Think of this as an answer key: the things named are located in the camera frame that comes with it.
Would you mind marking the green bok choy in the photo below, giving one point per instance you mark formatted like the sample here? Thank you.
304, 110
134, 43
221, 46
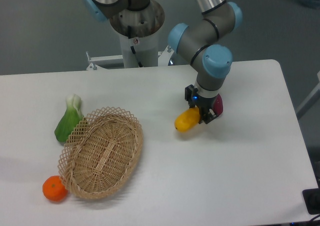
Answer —
72, 116

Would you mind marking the black device at table edge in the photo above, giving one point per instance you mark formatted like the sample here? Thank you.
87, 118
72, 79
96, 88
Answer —
312, 200

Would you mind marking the yellow mango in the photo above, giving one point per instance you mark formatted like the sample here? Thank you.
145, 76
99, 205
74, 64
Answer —
187, 120

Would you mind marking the white metal base frame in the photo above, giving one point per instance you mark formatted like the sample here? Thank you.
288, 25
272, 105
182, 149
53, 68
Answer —
167, 57

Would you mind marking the purple sweet potato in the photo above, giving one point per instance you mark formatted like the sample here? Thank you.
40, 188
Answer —
218, 106

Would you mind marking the woven wicker basket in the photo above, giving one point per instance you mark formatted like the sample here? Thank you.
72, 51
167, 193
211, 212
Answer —
101, 153

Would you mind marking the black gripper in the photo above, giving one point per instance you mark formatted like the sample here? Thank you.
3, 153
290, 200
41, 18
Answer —
205, 102

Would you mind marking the orange tangerine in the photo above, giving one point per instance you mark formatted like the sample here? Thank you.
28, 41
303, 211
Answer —
53, 189

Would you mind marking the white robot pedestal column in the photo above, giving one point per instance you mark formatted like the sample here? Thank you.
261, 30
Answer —
139, 32

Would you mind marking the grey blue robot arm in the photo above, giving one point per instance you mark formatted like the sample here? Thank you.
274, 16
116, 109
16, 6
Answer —
197, 45

